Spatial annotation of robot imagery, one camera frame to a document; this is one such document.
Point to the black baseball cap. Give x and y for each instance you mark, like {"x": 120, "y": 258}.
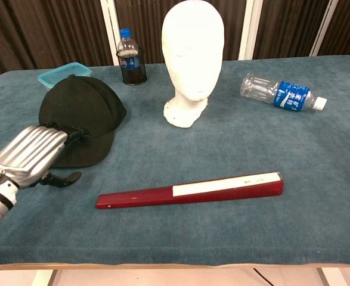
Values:
{"x": 82, "y": 110}

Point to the white foam mannequin head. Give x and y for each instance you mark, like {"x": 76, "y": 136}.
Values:
{"x": 192, "y": 59}

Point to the teal plastic food container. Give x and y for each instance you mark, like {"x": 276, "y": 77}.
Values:
{"x": 58, "y": 76}

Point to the teal table cloth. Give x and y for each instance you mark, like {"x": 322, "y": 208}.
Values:
{"x": 222, "y": 149}

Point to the red folded hand fan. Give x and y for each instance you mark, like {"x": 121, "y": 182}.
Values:
{"x": 192, "y": 190}

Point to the cola bottle blue cap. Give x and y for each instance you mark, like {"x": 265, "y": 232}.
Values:
{"x": 129, "y": 56}

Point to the clear water bottle blue label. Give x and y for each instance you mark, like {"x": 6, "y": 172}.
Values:
{"x": 282, "y": 93}

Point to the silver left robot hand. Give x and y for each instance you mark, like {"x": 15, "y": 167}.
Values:
{"x": 28, "y": 152}

